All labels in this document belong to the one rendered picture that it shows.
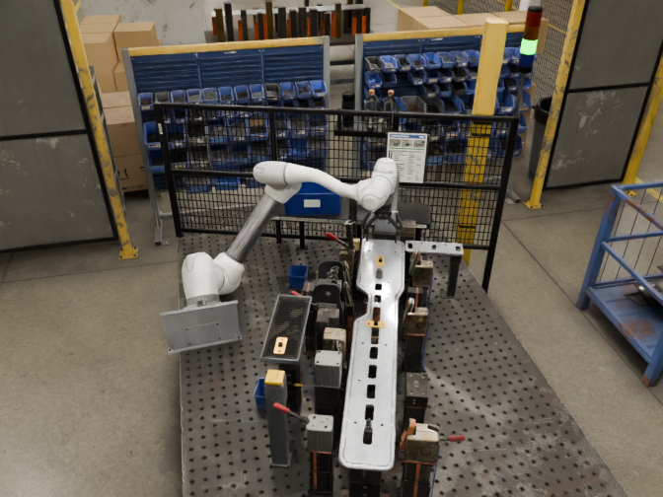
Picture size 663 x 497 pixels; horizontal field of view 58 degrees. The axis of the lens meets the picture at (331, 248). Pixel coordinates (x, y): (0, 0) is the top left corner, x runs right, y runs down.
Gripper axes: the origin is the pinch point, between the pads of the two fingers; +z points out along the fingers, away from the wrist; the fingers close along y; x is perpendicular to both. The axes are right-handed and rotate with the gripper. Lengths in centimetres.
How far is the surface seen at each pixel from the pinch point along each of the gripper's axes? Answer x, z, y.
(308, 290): -35.8, 6.0, -30.4
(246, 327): -22, 43, -64
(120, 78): 342, 44, -279
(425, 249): 12.4, 13.2, 22.3
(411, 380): -80, 11, 15
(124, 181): 211, 93, -231
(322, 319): -57, 4, -22
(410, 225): 25.4, 7.1, 14.5
